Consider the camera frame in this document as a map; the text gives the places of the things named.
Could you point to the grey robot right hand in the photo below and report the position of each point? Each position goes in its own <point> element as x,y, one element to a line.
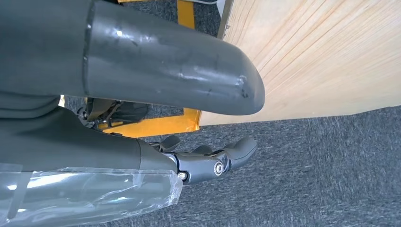
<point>156,62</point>

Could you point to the yellow floor tape marking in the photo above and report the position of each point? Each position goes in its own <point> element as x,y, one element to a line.
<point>156,125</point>

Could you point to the pale wooden desk panel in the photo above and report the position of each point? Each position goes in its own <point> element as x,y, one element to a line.
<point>313,62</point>

